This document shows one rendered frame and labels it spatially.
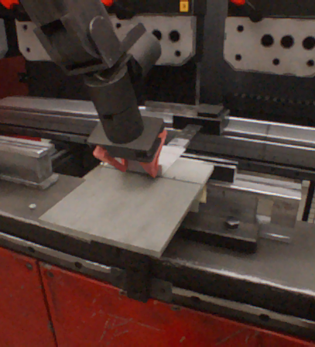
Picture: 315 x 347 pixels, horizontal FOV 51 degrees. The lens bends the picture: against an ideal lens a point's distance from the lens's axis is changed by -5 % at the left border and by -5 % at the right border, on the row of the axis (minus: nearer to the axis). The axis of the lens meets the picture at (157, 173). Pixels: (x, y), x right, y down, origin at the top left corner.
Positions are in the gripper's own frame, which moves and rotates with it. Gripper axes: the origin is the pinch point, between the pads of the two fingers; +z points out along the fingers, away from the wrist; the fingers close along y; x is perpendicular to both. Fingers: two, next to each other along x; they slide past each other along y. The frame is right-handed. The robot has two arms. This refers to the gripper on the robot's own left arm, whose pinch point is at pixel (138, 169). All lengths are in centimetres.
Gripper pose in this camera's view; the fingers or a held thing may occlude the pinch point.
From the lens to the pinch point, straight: 57.7
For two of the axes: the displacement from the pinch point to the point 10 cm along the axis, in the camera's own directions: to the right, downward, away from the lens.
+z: 1.8, 6.1, 7.7
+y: -9.2, -1.6, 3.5
